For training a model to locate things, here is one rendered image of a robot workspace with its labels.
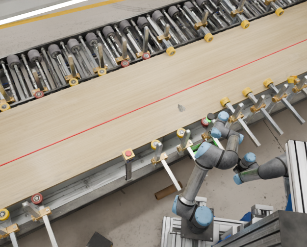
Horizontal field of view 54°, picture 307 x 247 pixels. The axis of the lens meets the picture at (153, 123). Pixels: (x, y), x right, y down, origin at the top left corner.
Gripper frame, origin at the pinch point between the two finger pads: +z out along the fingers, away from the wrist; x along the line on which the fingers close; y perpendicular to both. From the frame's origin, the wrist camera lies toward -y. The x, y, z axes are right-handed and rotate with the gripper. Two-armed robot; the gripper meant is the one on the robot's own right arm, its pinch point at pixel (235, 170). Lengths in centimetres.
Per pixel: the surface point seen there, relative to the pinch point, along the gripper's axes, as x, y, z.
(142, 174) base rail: -68, -35, 13
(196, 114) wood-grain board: -4, -58, -7
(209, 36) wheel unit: 53, -127, -15
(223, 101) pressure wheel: 22, -55, -14
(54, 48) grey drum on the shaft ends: -90, -187, -3
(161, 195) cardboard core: -49, -25, 75
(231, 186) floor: 26, 0, 83
